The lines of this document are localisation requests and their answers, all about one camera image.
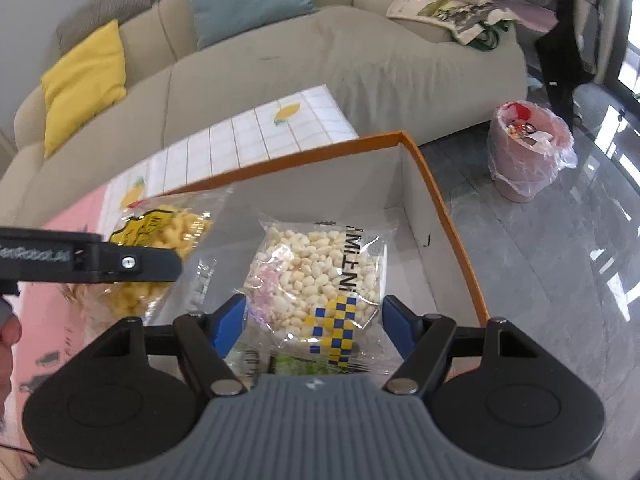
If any glass sliding door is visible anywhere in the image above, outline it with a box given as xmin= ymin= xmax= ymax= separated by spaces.
xmin=595 ymin=0 xmax=640 ymax=96

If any blue cushion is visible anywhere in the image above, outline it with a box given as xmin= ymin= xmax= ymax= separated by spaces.
xmin=181 ymin=0 xmax=317 ymax=51

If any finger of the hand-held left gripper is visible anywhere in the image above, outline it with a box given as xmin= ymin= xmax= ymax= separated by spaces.
xmin=75 ymin=242 xmax=182 ymax=286

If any grey cushion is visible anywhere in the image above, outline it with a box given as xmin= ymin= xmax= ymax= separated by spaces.
xmin=56 ymin=0 xmax=156 ymax=56

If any checked lemon print tablecloth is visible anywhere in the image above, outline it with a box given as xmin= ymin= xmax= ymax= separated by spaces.
xmin=0 ymin=85 xmax=360 ymax=411

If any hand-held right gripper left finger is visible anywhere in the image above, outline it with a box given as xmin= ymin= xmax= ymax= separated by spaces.
xmin=82 ymin=294 xmax=253 ymax=397

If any orange cardboard box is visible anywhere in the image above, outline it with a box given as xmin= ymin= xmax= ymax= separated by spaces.
xmin=145 ymin=131 xmax=491 ymax=381

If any yellow cushion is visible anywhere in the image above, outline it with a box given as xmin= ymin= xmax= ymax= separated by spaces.
xmin=40 ymin=19 xmax=127 ymax=160

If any printed tote bag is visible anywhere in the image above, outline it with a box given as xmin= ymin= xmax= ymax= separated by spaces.
xmin=387 ymin=0 xmax=518 ymax=53

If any yellow snack bag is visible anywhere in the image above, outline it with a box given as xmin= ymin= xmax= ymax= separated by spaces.
xmin=60 ymin=187 xmax=236 ymax=326

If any black jacket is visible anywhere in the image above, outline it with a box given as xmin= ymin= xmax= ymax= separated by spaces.
xmin=534 ymin=0 xmax=601 ymax=128

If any pink trash bin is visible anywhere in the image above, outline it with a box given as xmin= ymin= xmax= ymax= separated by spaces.
xmin=487 ymin=101 xmax=578 ymax=204

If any white puffed snack bag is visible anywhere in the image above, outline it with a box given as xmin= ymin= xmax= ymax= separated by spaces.
xmin=235 ymin=212 xmax=398 ymax=366

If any beige sofa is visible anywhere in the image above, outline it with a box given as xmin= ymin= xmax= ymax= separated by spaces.
xmin=0 ymin=0 xmax=528 ymax=211

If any green snack packet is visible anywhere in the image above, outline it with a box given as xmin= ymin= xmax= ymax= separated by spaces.
xmin=225 ymin=340 xmax=381 ymax=391

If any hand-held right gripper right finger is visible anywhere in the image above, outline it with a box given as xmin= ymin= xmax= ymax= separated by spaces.
xmin=381 ymin=295 xmax=551 ymax=396

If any person's left hand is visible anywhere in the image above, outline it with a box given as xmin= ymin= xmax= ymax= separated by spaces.
xmin=0 ymin=296 xmax=23 ymax=411

